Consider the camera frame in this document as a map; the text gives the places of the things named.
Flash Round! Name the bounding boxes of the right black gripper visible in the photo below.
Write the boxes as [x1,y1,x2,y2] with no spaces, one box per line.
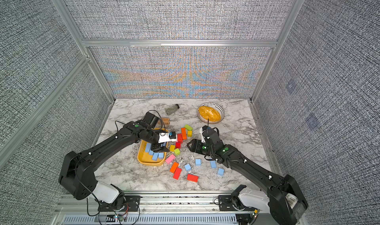
[186,139,217,158]

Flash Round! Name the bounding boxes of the blue block tall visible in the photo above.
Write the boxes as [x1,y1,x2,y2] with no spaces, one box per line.
[152,153,159,161]

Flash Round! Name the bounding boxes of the yellow plastic tray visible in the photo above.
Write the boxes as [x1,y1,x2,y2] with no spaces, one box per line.
[137,140,167,167]

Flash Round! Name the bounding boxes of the long blue block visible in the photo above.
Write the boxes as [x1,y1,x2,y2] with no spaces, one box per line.
[210,161,217,169]

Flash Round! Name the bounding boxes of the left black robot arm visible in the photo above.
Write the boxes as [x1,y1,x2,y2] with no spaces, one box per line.
[58,111,165,204]

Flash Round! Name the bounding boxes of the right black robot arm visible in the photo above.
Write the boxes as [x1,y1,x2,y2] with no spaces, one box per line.
[187,126,308,225]

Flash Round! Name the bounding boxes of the red block upper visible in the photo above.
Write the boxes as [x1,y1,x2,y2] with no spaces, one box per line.
[177,134,183,143]

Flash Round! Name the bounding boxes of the red block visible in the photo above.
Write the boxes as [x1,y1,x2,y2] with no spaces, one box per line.
[187,174,199,182]
[173,168,182,180]
[177,134,183,143]

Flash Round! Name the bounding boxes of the long orange block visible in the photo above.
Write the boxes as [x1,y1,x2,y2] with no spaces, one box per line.
[181,128,187,141]

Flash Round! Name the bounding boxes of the green block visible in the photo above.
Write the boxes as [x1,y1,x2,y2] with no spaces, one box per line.
[184,124,193,131]

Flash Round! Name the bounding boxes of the pink block lower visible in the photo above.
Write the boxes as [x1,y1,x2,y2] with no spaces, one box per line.
[165,154,176,164]

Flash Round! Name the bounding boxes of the orange block lower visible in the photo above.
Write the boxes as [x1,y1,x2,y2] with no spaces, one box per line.
[170,162,179,174]

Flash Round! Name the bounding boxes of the brown spice jar black lid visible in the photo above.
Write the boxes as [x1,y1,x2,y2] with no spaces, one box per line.
[162,118,170,127]

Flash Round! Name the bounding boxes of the red block lower left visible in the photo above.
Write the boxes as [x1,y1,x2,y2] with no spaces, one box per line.
[173,168,182,180]

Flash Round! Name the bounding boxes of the patterned bowl with yellow contents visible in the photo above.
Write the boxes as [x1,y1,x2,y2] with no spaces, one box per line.
[197,102,225,124]

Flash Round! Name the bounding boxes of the red block bottom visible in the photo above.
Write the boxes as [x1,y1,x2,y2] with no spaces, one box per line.
[187,174,199,182]

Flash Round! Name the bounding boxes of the clear spice jar green contents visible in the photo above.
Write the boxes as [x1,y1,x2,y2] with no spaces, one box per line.
[165,104,180,116]

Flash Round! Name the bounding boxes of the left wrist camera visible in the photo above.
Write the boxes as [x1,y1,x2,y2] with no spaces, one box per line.
[158,132,177,143]

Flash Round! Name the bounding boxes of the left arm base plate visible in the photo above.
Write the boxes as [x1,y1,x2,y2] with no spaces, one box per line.
[98,195,141,212]

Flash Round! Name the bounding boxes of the aluminium front rail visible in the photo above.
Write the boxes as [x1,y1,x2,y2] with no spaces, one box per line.
[50,190,309,225]

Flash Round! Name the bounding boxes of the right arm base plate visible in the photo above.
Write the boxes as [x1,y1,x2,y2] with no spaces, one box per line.
[216,195,244,211]

